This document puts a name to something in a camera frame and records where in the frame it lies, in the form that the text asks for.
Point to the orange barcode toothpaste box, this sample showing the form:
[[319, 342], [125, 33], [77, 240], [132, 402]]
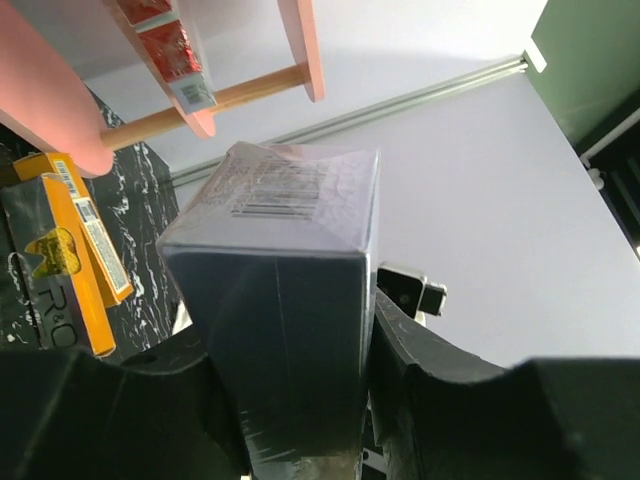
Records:
[[113, 281]]

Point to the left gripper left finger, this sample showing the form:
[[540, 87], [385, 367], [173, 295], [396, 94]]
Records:
[[161, 414]]

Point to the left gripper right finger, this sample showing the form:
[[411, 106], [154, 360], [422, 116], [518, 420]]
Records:
[[440, 412]]

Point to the orange R&O toothpaste box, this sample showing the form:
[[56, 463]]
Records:
[[55, 266]]

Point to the pink three-tier shelf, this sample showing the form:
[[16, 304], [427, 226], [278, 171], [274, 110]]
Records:
[[75, 78]]

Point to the silver grey toothpaste box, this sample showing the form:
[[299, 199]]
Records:
[[275, 259]]

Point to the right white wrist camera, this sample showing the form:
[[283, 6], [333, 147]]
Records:
[[411, 291]]

